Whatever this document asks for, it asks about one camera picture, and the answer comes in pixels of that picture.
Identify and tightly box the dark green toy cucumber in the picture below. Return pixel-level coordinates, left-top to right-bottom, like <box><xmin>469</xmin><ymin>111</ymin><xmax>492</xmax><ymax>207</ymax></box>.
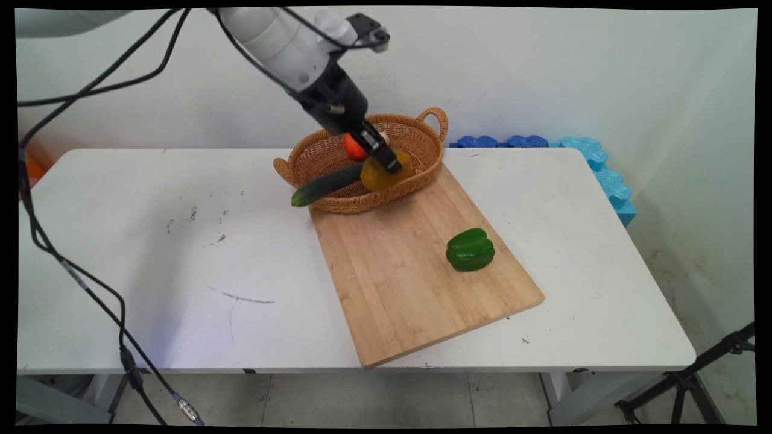
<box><xmin>291</xmin><ymin>163</ymin><xmax>364</xmax><ymax>208</ymax></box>

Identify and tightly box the yellow-brown toy potato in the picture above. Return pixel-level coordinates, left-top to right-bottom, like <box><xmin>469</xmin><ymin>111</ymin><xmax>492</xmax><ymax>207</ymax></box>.
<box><xmin>360</xmin><ymin>151</ymin><xmax>416</xmax><ymax>192</ymax></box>

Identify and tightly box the light blue foam mat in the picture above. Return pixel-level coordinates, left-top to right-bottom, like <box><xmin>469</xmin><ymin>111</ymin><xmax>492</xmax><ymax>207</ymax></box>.
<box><xmin>549</xmin><ymin>137</ymin><xmax>638</xmax><ymax>228</ymax></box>

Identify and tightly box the long black cable with connector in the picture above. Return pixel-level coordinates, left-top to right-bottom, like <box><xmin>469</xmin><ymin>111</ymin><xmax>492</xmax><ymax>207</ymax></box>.
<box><xmin>17</xmin><ymin>7</ymin><xmax>206</xmax><ymax>426</ymax></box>

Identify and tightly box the wooden cutting board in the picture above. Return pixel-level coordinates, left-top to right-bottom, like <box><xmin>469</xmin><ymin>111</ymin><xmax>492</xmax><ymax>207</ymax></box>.
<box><xmin>309</xmin><ymin>162</ymin><xmax>546</xmax><ymax>369</ymax></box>

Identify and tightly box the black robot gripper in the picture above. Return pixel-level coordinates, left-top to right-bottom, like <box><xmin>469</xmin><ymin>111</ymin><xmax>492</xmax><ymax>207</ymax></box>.
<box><xmin>299</xmin><ymin>63</ymin><xmax>402</xmax><ymax>174</ymax></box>

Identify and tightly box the white table leg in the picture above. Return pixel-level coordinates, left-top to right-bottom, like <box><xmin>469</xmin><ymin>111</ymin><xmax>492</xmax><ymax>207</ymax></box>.
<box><xmin>540</xmin><ymin>371</ymin><xmax>604</xmax><ymax>426</ymax></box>

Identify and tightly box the woven wicker basket with handles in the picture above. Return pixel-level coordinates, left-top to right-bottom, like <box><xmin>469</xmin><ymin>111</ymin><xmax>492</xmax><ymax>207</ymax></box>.
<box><xmin>273</xmin><ymin>107</ymin><xmax>449</xmax><ymax>214</ymax></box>

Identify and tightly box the thin black cable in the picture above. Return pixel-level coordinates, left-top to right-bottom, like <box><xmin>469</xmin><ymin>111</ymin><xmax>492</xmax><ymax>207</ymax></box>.
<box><xmin>17</xmin><ymin>7</ymin><xmax>192</xmax><ymax>108</ymax></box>

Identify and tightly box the green toy bell pepper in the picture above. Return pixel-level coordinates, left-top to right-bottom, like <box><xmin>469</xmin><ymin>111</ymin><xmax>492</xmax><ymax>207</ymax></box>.
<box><xmin>446</xmin><ymin>228</ymin><xmax>496</xmax><ymax>272</ymax></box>

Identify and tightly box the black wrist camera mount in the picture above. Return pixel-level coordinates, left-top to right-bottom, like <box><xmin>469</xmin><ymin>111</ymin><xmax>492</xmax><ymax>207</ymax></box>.
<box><xmin>347</xmin><ymin>13</ymin><xmax>391</xmax><ymax>54</ymax></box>

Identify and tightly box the orange object behind table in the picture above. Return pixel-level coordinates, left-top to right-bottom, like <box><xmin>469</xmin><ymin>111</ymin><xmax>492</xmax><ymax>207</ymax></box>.
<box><xmin>24</xmin><ymin>140</ymin><xmax>46</xmax><ymax>181</ymax></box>

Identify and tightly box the grey table leg frame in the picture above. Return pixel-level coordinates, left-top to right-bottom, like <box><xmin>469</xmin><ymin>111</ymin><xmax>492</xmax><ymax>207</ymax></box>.
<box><xmin>16</xmin><ymin>374</ymin><xmax>132</xmax><ymax>426</ymax></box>

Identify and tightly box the black tripod stand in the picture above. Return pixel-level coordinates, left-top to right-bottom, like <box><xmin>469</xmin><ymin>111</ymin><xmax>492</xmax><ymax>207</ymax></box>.
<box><xmin>614</xmin><ymin>322</ymin><xmax>756</xmax><ymax>426</ymax></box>

